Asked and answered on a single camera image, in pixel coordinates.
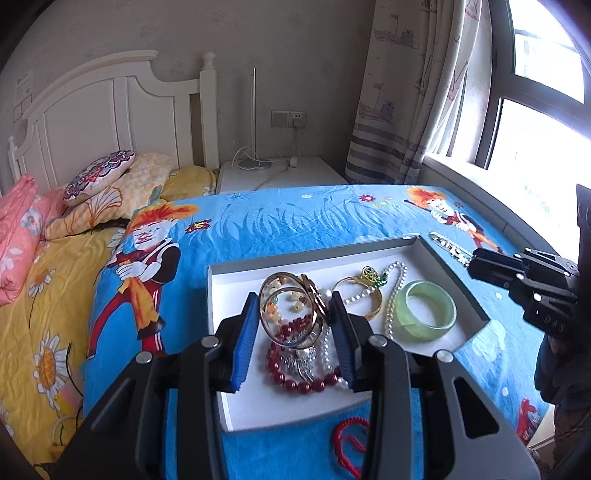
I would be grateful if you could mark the dark window frame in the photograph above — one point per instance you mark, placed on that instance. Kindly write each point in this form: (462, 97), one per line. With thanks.
(503, 69)

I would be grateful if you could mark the person's right forearm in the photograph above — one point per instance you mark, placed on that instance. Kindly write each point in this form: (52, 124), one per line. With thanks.
(554, 369)

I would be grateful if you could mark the grey window sill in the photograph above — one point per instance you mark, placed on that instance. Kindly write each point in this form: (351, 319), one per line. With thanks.
(498, 194)

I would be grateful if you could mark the pink folded quilt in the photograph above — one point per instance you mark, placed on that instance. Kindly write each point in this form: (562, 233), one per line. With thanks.
(18, 230)

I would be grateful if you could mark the white wall switch plate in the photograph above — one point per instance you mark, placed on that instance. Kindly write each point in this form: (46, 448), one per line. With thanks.
(280, 118)

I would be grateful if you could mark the yellow daisy bedsheet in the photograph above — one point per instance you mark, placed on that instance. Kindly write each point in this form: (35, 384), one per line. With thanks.
(60, 286)

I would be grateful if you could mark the silver thin pole lamp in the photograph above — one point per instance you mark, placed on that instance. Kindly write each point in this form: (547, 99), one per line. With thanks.
(254, 115)

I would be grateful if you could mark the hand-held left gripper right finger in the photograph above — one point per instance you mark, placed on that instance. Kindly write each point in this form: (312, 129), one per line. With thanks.
(344, 346)

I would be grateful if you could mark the white wall notice paper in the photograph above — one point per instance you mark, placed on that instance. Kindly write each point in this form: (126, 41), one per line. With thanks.
(23, 94)

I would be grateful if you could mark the wide gold bangle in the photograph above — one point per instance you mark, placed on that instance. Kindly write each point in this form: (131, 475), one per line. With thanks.
(376, 309)

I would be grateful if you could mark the white nightstand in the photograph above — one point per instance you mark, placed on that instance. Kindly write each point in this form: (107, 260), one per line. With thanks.
(295, 177)

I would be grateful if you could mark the white shallow tray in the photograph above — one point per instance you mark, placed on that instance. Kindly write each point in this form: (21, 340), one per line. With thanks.
(277, 406)

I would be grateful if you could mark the printed window curtain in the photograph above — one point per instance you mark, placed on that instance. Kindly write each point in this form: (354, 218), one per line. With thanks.
(392, 92)

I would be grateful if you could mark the patterned round cushion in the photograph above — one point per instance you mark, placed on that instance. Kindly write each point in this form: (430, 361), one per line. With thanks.
(97, 175)

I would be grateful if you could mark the white wooden headboard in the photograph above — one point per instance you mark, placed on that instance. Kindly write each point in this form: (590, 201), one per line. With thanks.
(92, 115)

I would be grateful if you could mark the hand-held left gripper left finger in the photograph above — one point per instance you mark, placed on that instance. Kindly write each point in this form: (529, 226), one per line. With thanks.
(244, 341)

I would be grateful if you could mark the silver rhinestone ornament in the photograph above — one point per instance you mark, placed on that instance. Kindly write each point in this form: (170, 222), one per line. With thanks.
(300, 362)

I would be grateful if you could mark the silver rhinestone hair clip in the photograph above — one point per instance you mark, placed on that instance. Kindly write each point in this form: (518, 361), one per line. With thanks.
(450, 249)

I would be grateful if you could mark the green jade bangle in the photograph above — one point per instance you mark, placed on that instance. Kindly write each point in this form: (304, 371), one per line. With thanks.
(431, 332)

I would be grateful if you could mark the white wall socket plate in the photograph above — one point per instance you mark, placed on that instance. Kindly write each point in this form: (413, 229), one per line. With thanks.
(298, 119)

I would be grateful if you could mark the blue cartoon printed blanket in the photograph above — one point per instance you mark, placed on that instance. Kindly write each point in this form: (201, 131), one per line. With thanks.
(286, 217)

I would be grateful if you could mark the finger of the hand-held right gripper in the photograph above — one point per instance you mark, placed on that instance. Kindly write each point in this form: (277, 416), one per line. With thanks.
(549, 264)
(494, 273)

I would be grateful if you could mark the yellow printed pillow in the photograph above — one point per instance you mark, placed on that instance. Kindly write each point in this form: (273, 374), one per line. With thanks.
(138, 180)

